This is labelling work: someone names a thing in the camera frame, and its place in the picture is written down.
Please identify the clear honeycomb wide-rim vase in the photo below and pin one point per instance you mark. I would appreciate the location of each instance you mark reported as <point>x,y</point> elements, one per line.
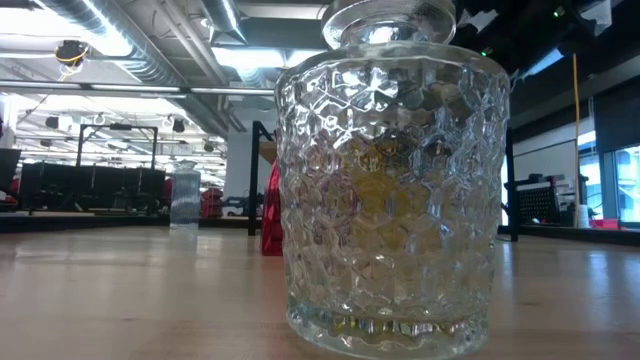
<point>390,200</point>

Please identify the clear tall ribbed glass vase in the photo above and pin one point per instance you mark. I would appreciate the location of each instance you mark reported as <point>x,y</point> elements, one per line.
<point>185,195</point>

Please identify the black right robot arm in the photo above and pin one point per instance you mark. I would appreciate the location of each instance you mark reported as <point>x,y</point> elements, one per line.
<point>525,30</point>

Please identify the red tool cabinet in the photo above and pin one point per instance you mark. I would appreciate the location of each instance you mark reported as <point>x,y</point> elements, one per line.
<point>212,202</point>

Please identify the long ceiling light strip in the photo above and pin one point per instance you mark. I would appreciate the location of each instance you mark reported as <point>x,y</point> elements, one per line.
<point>135,88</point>

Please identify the black pegboard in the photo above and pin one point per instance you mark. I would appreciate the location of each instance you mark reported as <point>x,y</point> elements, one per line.
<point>537,205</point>

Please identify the black workbench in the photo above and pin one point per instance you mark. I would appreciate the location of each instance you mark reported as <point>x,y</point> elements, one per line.
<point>90,187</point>

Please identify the white roll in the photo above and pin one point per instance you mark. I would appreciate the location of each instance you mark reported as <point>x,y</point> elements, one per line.
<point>582,216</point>

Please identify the red bin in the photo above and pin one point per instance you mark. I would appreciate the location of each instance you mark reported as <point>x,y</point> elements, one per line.
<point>605,223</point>

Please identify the silver corrugated air duct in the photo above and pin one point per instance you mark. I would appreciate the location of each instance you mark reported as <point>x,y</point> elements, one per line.
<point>145,65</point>

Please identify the black metal gantry frame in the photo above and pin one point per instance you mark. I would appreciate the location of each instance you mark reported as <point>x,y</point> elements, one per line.
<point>117,126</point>

